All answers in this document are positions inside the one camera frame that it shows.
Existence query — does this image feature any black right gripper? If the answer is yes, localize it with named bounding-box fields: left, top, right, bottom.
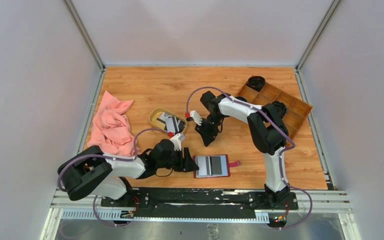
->
left=195, top=113, right=225, bottom=147

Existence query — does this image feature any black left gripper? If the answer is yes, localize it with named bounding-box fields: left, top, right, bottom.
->
left=156, top=147, right=199, bottom=173

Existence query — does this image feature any white magnetic stripe card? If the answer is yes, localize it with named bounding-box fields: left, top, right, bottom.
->
left=195, top=156, right=211, bottom=178

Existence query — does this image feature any red leather card holder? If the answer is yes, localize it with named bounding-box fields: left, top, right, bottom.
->
left=194, top=154, right=241, bottom=179

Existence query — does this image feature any black credit card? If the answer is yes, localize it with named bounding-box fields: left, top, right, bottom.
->
left=210, top=156, right=223, bottom=175

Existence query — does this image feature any oval wooden tray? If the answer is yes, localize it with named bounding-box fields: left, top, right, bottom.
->
left=148, top=107, right=187, bottom=134

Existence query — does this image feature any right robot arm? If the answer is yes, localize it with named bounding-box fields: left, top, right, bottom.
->
left=185, top=91, right=291, bottom=209

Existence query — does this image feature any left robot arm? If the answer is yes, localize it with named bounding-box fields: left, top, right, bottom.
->
left=57, top=139, right=199, bottom=207

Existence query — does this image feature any black tape roll left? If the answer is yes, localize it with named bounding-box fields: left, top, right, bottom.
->
left=235, top=96, right=248, bottom=103

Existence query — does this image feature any black tape roll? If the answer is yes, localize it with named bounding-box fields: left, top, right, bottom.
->
left=271, top=100, right=288, bottom=118
left=235, top=96, right=248, bottom=103
left=246, top=75, right=266, bottom=92

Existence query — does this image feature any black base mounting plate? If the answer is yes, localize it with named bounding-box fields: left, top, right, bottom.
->
left=100, top=187, right=299, bottom=220

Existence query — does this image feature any black tape roll top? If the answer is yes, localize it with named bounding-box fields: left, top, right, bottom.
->
left=246, top=75, right=266, bottom=92

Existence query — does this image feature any black tape roll right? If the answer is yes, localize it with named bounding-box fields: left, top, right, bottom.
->
left=271, top=100, right=288, bottom=118

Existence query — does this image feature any pink cloth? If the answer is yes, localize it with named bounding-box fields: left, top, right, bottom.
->
left=86, top=91, right=135, bottom=156

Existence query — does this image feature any wooden compartment organizer tray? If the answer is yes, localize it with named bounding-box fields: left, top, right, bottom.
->
left=235, top=75, right=313, bottom=140

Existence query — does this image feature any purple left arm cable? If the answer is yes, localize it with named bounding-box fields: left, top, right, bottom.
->
left=57, top=128, right=175, bottom=228

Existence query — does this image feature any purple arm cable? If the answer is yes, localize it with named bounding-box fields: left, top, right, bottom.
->
left=185, top=86, right=313, bottom=231
left=57, top=128, right=175, bottom=228

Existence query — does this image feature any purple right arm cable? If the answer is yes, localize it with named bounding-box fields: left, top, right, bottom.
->
left=185, top=86, right=313, bottom=231

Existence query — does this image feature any aluminium frame rail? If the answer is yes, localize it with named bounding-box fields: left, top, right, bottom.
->
left=50, top=190, right=352, bottom=224

